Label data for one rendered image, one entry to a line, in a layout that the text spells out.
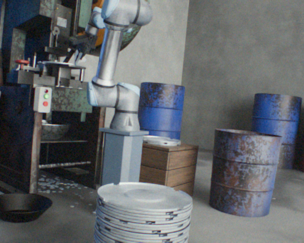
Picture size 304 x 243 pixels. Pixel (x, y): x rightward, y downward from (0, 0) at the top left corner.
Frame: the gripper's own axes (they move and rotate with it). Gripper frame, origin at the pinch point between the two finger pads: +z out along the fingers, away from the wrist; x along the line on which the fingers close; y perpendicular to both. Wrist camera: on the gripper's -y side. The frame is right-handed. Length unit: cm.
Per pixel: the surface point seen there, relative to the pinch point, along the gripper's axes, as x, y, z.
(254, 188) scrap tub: -115, 55, 15
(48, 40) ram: 24.3, -6.2, -3.6
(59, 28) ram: 27.0, -0.4, -12.6
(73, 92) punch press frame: -4.3, 3.5, 17.6
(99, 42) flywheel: 24.3, 34.2, -11.1
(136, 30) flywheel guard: 6, 44, -31
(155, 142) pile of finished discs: -54, 35, 23
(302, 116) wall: -68, 328, -17
